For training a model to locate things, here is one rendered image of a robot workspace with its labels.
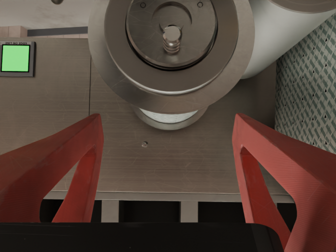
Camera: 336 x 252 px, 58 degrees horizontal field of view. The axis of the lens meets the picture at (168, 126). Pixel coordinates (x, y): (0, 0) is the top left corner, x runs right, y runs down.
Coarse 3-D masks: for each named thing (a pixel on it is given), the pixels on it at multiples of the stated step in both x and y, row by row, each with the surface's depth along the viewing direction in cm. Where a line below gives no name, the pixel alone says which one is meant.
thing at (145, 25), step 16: (144, 0) 25; (160, 0) 25; (176, 0) 25; (192, 0) 25; (208, 0) 25; (128, 16) 25; (144, 16) 25; (160, 16) 25; (176, 16) 25; (192, 16) 25; (208, 16) 25; (128, 32) 25; (144, 32) 25; (160, 32) 25; (192, 32) 25; (208, 32) 25; (144, 48) 25; (160, 48) 25; (192, 48) 25; (208, 48) 25; (160, 64) 25; (176, 64) 25; (192, 64) 26
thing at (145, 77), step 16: (112, 0) 26; (128, 0) 26; (224, 0) 26; (112, 16) 26; (224, 16) 26; (112, 32) 26; (224, 32) 26; (112, 48) 26; (128, 48) 26; (224, 48) 26; (128, 64) 25; (144, 64) 25; (208, 64) 25; (224, 64) 25; (144, 80) 25; (160, 80) 25; (176, 80) 25; (192, 80) 25; (208, 80) 25
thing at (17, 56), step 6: (6, 48) 59; (12, 48) 59; (18, 48) 59; (24, 48) 59; (6, 54) 59; (12, 54) 59; (18, 54) 59; (24, 54) 59; (6, 60) 59; (12, 60) 59; (18, 60) 59; (24, 60) 59; (6, 66) 59; (12, 66) 59; (18, 66) 59; (24, 66) 59
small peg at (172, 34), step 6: (168, 30) 22; (174, 30) 22; (180, 30) 22; (168, 36) 22; (174, 36) 22; (180, 36) 22; (168, 42) 22; (174, 42) 22; (180, 42) 23; (168, 48) 23; (174, 48) 23
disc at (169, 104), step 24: (96, 0) 27; (240, 0) 27; (96, 24) 27; (240, 24) 27; (96, 48) 27; (240, 48) 27; (120, 72) 26; (240, 72) 26; (120, 96) 26; (144, 96) 26; (168, 96) 26; (192, 96) 26; (216, 96) 26
